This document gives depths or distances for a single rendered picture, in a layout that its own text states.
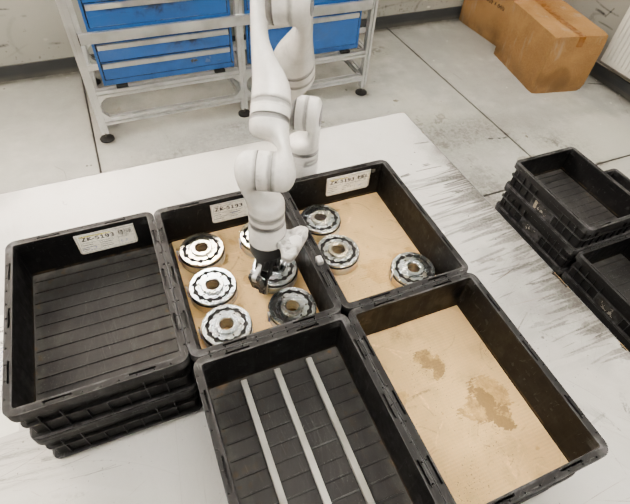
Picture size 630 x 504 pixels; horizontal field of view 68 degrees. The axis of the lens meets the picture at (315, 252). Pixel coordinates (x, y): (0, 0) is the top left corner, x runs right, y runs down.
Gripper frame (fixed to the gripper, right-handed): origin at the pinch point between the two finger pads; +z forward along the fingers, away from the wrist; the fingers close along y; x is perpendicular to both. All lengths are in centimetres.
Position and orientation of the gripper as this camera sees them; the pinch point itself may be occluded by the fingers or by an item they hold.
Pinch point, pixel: (268, 279)
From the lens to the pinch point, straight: 104.9
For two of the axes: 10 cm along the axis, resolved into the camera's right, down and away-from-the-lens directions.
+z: -0.5, 6.5, 7.6
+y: -3.8, 6.9, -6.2
